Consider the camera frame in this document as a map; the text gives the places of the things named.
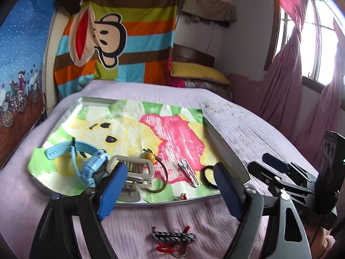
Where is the black white braided hair clip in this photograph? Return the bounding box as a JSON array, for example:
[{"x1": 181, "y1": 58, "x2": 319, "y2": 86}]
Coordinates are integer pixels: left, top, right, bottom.
[{"x1": 151, "y1": 231, "x2": 197, "y2": 244}]

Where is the person's right hand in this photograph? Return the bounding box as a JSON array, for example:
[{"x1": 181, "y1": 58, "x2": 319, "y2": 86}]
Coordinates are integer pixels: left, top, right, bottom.
[{"x1": 304, "y1": 224, "x2": 336, "y2": 259}]

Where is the beige hair claw clip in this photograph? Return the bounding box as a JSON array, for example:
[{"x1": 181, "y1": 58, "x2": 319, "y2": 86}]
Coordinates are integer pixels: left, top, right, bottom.
[{"x1": 107, "y1": 155, "x2": 154, "y2": 191}]

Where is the light blue smart watch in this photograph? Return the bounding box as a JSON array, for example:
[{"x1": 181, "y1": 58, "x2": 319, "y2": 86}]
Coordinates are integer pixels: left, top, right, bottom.
[{"x1": 45, "y1": 138, "x2": 109, "y2": 188}]

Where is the pink curtain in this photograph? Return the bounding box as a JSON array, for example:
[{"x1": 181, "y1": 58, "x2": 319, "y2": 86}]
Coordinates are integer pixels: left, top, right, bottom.
[{"x1": 258, "y1": 0, "x2": 345, "y2": 165}]

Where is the silver cardboard tray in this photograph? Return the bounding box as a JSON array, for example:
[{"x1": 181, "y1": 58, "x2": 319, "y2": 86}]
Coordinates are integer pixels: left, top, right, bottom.
[{"x1": 33, "y1": 97, "x2": 250, "y2": 204}]

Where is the colourful painted paper liner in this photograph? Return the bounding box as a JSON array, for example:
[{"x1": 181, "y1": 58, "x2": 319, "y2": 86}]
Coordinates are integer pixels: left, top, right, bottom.
[{"x1": 27, "y1": 98, "x2": 222, "y2": 203}]

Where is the pink bed cover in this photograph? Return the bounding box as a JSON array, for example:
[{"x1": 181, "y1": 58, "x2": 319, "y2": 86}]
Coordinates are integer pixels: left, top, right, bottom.
[{"x1": 0, "y1": 79, "x2": 324, "y2": 259}]

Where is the yellow pillow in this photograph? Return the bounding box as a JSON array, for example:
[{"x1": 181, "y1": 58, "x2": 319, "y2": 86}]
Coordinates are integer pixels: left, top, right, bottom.
[{"x1": 171, "y1": 62, "x2": 231, "y2": 85}]

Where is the dark wooden headboard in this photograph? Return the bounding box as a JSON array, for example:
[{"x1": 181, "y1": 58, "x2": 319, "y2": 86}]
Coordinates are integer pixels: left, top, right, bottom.
[{"x1": 172, "y1": 44, "x2": 215, "y2": 67}]

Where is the striped monkey cartoon blanket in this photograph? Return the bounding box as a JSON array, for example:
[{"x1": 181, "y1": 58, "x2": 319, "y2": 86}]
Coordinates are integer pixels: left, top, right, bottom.
[{"x1": 54, "y1": 0, "x2": 182, "y2": 97}]

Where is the brown hanging cloth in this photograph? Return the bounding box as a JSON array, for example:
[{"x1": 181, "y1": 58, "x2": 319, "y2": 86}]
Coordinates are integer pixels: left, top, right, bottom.
[{"x1": 181, "y1": 0, "x2": 237, "y2": 28}]

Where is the window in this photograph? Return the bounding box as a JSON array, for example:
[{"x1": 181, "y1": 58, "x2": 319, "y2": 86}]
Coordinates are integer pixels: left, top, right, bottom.
[{"x1": 262, "y1": 0, "x2": 337, "y2": 92}]

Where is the blue dotted fabric wardrobe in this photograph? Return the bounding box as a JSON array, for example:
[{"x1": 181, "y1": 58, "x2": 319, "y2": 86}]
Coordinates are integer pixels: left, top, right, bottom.
[{"x1": 1, "y1": 0, "x2": 56, "y2": 166}]

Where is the black hair tie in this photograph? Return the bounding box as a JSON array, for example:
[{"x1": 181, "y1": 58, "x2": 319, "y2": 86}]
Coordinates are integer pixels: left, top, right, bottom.
[{"x1": 201, "y1": 165, "x2": 221, "y2": 190}]

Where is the brown hair tie yellow bead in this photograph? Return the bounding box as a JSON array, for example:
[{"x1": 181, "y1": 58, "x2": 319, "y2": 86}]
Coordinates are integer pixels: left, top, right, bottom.
[{"x1": 139, "y1": 148, "x2": 169, "y2": 194}]

